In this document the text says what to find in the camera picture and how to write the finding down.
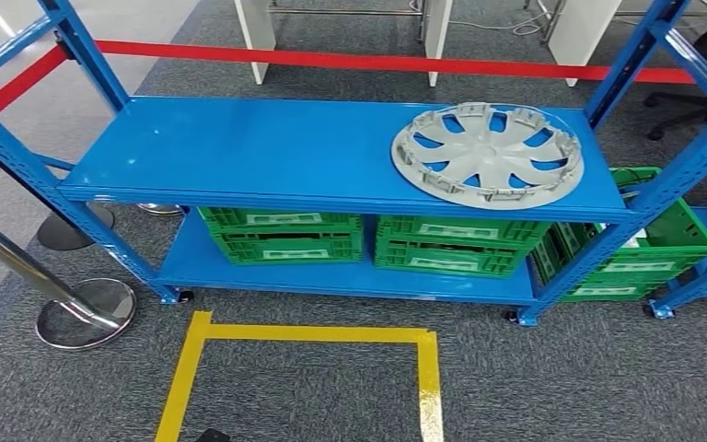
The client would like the silver wheel hubcap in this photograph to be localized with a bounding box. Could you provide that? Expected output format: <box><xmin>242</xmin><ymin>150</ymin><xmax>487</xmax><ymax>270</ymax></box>
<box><xmin>389</xmin><ymin>101</ymin><xmax>585</xmax><ymax>213</ymax></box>

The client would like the white floor cable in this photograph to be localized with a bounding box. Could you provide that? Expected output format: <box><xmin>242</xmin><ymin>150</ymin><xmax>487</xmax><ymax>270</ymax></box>
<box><xmin>447</xmin><ymin>10</ymin><xmax>551</xmax><ymax>39</ymax></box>

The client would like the green open plastic crate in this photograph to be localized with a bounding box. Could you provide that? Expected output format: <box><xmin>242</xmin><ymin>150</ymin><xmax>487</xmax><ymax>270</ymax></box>
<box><xmin>530</xmin><ymin>167</ymin><xmax>707</xmax><ymax>288</ymax></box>

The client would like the short red barrier belt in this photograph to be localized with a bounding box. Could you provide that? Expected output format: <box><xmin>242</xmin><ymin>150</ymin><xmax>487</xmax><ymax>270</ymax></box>
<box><xmin>0</xmin><ymin>45</ymin><xmax>70</xmax><ymax>142</ymax></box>

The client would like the white office desk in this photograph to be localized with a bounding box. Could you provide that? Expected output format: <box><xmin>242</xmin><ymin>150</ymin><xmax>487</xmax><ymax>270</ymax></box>
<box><xmin>523</xmin><ymin>0</ymin><xmax>707</xmax><ymax>87</ymax></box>
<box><xmin>233</xmin><ymin>0</ymin><xmax>454</xmax><ymax>87</ymax></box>

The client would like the black pole stand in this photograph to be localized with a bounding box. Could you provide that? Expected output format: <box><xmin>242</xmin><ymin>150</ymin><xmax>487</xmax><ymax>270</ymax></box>
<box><xmin>0</xmin><ymin>134</ymin><xmax>116</xmax><ymax>252</ymax></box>

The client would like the long red barrier belt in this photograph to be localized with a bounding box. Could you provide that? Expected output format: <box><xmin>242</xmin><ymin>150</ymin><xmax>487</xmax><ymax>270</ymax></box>
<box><xmin>94</xmin><ymin>39</ymin><xmax>707</xmax><ymax>87</ymax></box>

